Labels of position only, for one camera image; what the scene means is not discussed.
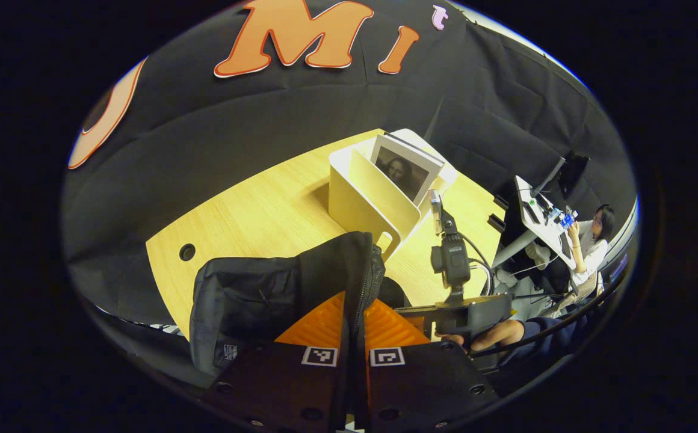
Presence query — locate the black cable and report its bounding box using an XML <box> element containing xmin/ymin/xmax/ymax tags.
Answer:
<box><xmin>462</xmin><ymin>233</ymin><xmax>497</xmax><ymax>296</ymax></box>
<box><xmin>469</xmin><ymin>268</ymin><xmax>629</xmax><ymax>360</ymax></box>

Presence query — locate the white office desk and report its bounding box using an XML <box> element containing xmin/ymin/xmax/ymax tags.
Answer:
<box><xmin>492</xmin><ymin>174</ymin><xmax>578</xmax><ymax>271</ymax></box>

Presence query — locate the black schoolbag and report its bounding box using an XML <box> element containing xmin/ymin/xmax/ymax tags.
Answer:
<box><xmin>190</xmin><ymin>232</ymin><xmax>413</xmax><ymax>422</ymax></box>

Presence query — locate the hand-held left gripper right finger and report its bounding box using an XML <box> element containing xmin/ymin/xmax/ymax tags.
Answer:
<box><xmin>361</xmin><ymin>298</ymin><xmax>500</xmax><ymax>433</ymax></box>

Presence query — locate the white bookshelf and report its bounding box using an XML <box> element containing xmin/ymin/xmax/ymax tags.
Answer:
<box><xmin>328</xmin><ymin>128</ymin><xmax>458</xmax><ymax>262</ymax></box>

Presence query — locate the portrait cover book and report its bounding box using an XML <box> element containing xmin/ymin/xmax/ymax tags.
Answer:
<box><xmin>370</xmin><ymin>132</ymin><xmax>445</xmax><ymax>208</ymax></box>

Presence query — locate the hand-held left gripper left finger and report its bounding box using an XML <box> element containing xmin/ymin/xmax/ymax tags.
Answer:
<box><xmin>202</xmin><ymin>292</ymin><xmax>350</xmax><ymax>433</ymax></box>

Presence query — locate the black backdrop cloth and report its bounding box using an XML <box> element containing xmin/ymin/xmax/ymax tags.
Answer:
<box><xmin>62</xmin><ymin>0</ymin><xmax>637</xmax><ymax>388</ymax></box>

